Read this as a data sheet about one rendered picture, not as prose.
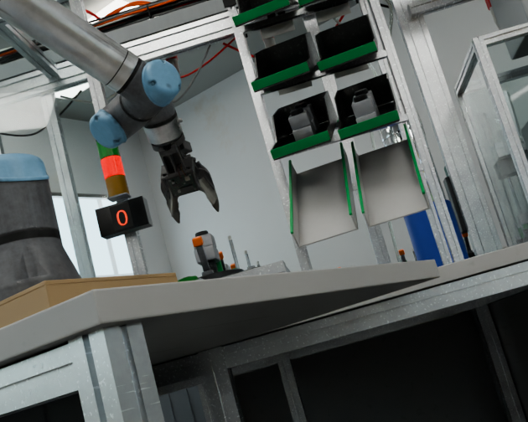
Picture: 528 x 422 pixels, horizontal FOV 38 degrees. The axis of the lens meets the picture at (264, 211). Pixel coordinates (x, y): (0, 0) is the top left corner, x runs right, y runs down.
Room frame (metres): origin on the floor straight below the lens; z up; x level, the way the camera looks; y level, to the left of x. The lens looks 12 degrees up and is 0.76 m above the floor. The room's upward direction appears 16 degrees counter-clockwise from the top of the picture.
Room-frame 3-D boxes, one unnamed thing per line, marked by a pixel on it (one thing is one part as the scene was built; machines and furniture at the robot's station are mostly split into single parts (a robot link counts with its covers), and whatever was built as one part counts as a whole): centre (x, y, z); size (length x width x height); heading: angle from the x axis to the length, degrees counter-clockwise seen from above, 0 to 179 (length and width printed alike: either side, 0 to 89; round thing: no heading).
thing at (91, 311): (1.14, 0.33, 0.84); 0.90 x 0.70 x 0.03; 57
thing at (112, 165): (1.79, 0.33, 1.34); 0.05 x 0.05 x 0.05
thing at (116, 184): (1.79, 0.33, 1.29); 0.05 x 0.05 x 0.05
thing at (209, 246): (1.67, 0.15, 1.06); 0.08 x 0.04 x 0.07; 176
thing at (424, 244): (2.42, -0.50, 1.00); 0.16 x 0.16 x 0.27
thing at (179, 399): (3.75, 0.63, 0.73); 0.62 x 0.42 x 0.23; 86
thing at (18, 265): (1.10, 0.36, 0.99); 0.15 x 0.15 x 0.10
